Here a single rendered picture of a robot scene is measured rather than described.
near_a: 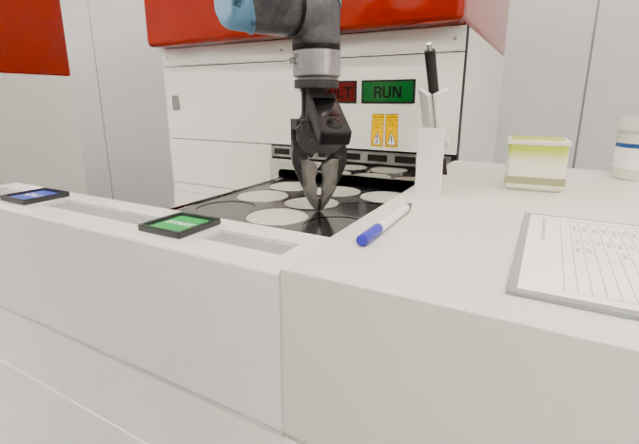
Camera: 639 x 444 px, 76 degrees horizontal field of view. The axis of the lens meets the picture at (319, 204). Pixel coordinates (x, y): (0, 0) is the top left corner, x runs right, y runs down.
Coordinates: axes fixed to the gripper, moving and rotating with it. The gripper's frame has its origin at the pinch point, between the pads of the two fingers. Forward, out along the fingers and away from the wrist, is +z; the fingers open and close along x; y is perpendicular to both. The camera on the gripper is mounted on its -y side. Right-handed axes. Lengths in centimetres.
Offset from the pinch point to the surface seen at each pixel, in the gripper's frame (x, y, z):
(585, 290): -6.4, -45.7, -5.4
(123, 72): 93, 318, -39
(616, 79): -159, 93, -26
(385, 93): -18.7, 19.2, -18.2
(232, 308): 15.1, -34.0, -0.6
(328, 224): 0.2, -6.8, 1.5
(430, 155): -9.4, -19.2, -10.3
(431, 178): -9.6, -19.4, -7.5
